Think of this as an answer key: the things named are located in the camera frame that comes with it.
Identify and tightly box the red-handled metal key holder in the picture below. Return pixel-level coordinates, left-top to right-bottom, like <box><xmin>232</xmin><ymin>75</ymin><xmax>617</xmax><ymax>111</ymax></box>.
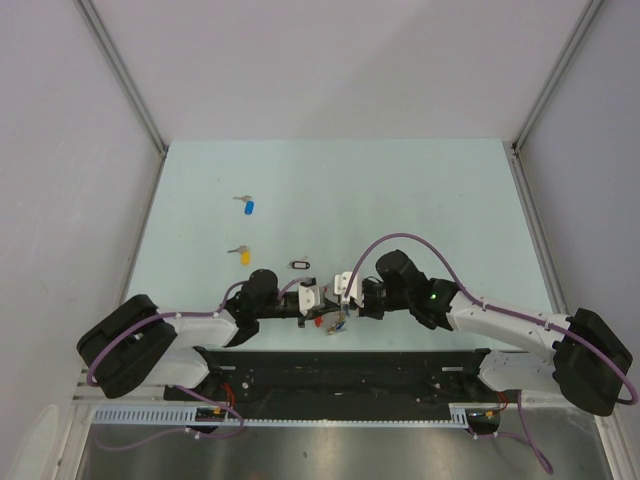
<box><xmin>313</xmin><ymin>299</ymin><xmax>351</xmax><ymax>335</ymax></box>

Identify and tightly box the key with black tag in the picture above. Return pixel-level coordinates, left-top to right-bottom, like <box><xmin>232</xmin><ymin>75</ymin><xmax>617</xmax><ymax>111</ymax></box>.
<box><xmin>288</xmin><ymin>257</ymin><xmax>311</xmax><ymax>271</ymax></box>

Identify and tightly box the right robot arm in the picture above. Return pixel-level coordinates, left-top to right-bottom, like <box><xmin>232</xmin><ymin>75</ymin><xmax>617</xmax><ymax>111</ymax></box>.
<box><xmin>337</xmin><ymin>250</ymin><xmax>633</xmax><ymax>416</ymax></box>

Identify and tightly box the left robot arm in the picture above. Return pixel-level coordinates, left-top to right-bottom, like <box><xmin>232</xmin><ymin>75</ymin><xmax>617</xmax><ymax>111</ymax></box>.
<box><xmin>76</xmin><ymin>269</ymin><xmax>339</xmax><ymax>400</ymax></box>

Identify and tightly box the key with yellow tag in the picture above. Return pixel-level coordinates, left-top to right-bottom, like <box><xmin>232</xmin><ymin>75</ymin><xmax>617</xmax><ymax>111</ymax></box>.
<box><xmin>228</xmin><ymin>245</ymin><xmax>251</xmax><ymax>266</ymax></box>

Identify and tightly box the key with blue tag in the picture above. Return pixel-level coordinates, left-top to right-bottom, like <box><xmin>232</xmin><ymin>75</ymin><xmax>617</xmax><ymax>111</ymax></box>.
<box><xmin>233</xmin><ymin>195</ymin><xmax>255</xmax><ymax>216</ymax></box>

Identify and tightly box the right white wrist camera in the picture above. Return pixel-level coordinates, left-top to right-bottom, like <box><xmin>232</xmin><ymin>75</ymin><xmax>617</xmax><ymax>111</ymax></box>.
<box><xmin>333</xmin><ymin>271</ymin><xmax>364</xmax><ymax>308</ymax></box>

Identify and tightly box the white slotted cable duct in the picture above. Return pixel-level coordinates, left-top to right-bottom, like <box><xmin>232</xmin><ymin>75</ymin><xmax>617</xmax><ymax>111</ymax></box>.
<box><xmin>92</xmin><ymin>404</ymin><xmax>474</xmax><ymax>431</ymax></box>

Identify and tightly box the right aluminium corner post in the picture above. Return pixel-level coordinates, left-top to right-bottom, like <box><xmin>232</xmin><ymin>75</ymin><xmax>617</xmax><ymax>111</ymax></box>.
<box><xmin>509</xmin><ymin>0</ymin><xmax>606</xmax><ymax>151</ymax></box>

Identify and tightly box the aluminium corner post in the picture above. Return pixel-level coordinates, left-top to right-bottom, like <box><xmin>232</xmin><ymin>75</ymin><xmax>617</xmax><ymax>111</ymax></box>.
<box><xmin>509</xmin><ymin>0</ymin><xmax>606</xmax><ymax>151</ymax></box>
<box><xmin>74</xmin><ymin>0</ymin><xmax>169</xmax><ymax>156</ymax></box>

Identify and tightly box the left aluminium corner post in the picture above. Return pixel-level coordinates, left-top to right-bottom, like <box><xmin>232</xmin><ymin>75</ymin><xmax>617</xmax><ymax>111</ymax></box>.
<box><xmin>74</xmin><ymin>0</ymin><xmax>169</xmax><ymax>156</ymax></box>

